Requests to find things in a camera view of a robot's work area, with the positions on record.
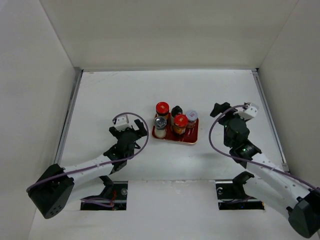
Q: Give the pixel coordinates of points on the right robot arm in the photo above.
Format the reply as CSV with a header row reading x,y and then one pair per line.
x,y
294,198

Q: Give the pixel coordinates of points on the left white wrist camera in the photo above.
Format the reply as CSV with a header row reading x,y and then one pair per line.
x,y
121,123

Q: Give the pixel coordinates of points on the red lacquer tray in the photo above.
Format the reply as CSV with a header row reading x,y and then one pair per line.
x,y
190,136

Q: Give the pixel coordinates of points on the grey lid white label jar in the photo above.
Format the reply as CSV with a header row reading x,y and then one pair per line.
x,y
192,117

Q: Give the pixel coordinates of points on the silver lid salt shaker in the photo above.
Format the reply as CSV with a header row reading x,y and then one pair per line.
x,y
160,127

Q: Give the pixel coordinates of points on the black cap soy sauce bottle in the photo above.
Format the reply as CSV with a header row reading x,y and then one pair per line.
x,y
174,112

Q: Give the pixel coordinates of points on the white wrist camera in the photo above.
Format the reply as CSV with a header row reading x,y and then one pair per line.
x,y
248,111
121,123

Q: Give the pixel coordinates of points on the red lid chili sauce jar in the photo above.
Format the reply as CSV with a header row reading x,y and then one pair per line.
x,y
180,123

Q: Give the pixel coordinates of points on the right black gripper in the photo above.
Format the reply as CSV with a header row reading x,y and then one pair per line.
x,y
229,114

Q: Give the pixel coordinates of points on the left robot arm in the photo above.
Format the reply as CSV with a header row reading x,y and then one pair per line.
x,y
89,181

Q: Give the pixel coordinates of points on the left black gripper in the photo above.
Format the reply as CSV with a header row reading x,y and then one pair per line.
x,y
118,134

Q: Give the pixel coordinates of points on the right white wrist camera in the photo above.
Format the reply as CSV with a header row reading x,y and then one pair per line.
x,y
248,111

